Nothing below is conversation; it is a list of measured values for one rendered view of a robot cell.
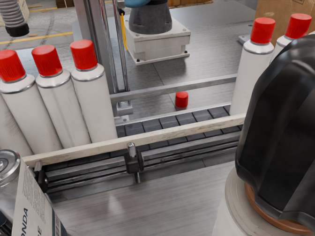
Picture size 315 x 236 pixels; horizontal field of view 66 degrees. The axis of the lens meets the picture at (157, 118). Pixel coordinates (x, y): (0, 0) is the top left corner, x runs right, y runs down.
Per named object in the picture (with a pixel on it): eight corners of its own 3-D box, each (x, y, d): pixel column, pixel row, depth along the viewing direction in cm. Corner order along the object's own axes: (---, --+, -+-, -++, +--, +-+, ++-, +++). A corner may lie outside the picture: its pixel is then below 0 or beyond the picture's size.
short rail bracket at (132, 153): (131, 195, 44) (123, 152, 37) (128, 182, 47) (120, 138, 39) (148, 191, 45) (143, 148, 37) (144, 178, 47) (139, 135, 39)
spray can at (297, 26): (265, 120, 52) (298, 23, 38) (251, 105, 55) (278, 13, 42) (286, 115, 53) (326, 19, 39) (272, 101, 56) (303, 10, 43)
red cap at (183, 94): (190, 104, 65) (191, 93, 63) (181, 109, 63) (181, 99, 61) (182, 98, 67) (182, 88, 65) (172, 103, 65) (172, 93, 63)
